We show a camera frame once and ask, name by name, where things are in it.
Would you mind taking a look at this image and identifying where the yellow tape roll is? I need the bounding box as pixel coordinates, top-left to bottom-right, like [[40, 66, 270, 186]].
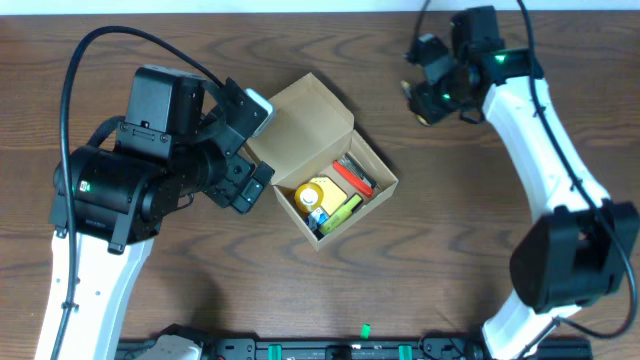
[[294, 183, 324, 214]]

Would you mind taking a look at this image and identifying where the brown cardboard box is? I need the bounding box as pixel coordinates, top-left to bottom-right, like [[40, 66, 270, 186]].
[[247, 73, 398, 250]]

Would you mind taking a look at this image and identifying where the white blue staples box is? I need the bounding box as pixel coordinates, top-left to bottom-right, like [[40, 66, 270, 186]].
[[305, 207, 329, 232]]

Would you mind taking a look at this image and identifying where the yellow sticky notepad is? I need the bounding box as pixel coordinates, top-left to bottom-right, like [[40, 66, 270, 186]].
[[310, 176, 347, 216]]

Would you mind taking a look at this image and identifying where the black correction tape dispenser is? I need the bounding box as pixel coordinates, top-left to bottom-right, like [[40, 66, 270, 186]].
[[400, 80, 431, 127]]

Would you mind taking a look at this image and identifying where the red black stapler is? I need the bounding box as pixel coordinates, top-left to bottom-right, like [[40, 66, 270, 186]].
[[332, 153, 377, 198]]

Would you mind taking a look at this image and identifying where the yellow highlighter pen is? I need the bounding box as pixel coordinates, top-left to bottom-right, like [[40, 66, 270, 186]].
[[319, 194, 363, 236]]

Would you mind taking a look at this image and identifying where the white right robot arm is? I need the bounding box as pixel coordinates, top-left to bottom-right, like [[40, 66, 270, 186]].
[[403, 6, 639, 359]]

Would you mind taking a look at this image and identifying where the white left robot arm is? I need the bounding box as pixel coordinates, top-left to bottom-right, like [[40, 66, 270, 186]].
[[36, 65, 275, 359]]

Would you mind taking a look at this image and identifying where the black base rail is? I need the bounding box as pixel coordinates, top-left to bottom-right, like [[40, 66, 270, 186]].
[[114, 337, 594, 360]]

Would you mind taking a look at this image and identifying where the green clip on rail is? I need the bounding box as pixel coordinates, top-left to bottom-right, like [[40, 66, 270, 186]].
[[360, 324, 371, 340]]

